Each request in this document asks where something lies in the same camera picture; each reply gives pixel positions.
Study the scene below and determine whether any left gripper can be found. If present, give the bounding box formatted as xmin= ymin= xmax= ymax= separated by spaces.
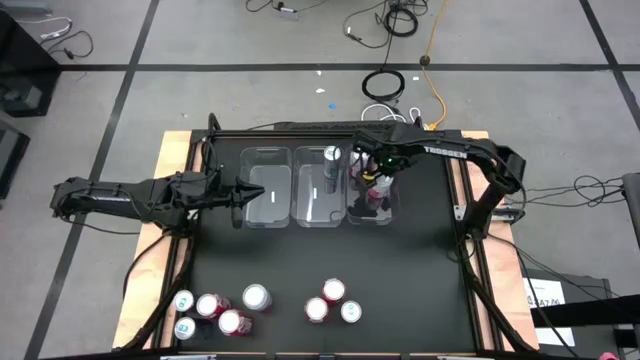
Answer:
xmin=198 ymin=172 xmax=266 ymax=229

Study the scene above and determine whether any blue silver Red Bull can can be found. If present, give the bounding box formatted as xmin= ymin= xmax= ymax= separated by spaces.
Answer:
xmin=339 ymin=299 xmax=363 ymax=324
xmin=173 ymin=315 xmax=201 ymax=342
xmin=322 ymin=144 xmax=344 ymax=181
xmin=173 ymin=289 xmax=196 ymax=314

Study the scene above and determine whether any red Coca-Cola can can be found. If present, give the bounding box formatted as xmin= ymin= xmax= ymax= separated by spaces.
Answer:
xmin=195 ymin=293 xmax=233 ymax=320
xmin=303 ymin=296 xmax=330 ymax=324
xmin=217 ymin=308 xmax=255 ymax=337
xmin=321 ymin=277 xmax=347 ymax=307

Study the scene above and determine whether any clear plastic bin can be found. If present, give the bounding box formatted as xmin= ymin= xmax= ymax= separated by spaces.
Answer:
xmin=291 ymin=144 xmax=347 ymax=230
xmin=344 ymin=144 xmax=401 ymax=227
xmin=238 ymin=145 xmax=294 ymax=230

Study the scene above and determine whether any plywood base board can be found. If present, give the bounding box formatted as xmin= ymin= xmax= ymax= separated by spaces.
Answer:
xmin=112 ymin=129 xmax=541 ymax=351

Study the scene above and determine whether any white paper sheet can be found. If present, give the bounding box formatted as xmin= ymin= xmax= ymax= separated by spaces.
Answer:
xmin=522 ymin=277 xmax=576 ymax=347

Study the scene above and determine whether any black equipment case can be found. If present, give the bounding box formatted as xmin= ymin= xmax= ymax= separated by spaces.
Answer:
xmin=0 ymin=119 xmax=31 ymax=200

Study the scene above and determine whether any black cabinet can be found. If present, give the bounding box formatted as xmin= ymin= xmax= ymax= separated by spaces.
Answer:
xmin=0 ymin=9 xmax=62 ymax=119

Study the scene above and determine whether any black storage case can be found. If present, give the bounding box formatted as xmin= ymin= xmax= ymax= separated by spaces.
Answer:
xmin=519 ymin=269 xmax=640 ymax=360

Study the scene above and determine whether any white looped cable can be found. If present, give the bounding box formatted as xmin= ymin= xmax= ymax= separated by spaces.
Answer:
xmin=359 ymin=102 xmax=424 ymax=126

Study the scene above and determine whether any black coiled cable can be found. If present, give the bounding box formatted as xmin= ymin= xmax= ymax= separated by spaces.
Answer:
xmin=382 ymin=4 xmax=420 ymax=39
xmin=360 ymin=68 xmax=406 ymax=103

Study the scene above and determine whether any yellow extension cable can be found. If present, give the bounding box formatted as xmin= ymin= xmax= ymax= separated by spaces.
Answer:
xmin=421 ymin=0 xmax=449 ymax=131

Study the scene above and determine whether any thin black cable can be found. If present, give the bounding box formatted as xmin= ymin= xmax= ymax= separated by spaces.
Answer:
xmin=342 ymin=0 xmax=389 ymax=51
xmin=47 ymin=30 xmax=95 ymax=60

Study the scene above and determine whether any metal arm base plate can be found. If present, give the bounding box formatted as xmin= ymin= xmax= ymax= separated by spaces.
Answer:
xmin=492 ymin=207 xmax=526 ymax=225

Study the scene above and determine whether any black cable bundle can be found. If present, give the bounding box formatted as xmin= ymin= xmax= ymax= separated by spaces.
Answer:
xmin=519 ymin=173 xmax=626 ymax=209

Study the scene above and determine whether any white cable with connector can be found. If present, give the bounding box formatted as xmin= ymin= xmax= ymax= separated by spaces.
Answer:
xmin=17 ymin=16 xmax=74 ymax=41

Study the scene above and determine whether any grey metal post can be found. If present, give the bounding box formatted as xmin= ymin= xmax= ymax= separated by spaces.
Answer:
xmin=621 ymin=172 xmax=640 ymax=251

